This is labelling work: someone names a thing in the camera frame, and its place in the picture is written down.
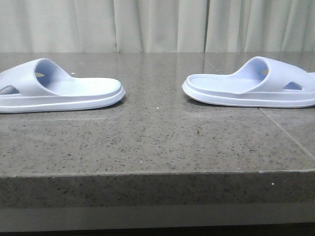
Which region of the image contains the light blue slipper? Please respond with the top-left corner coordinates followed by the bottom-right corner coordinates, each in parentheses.
top-left (182, 57), bottom-right (315, 108)
top-left (0, 58), bottom-right (125, 113)

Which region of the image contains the beige curtain left panel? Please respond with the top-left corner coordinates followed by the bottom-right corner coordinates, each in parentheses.
top-left (0, 0), bottom-right (209, 53)

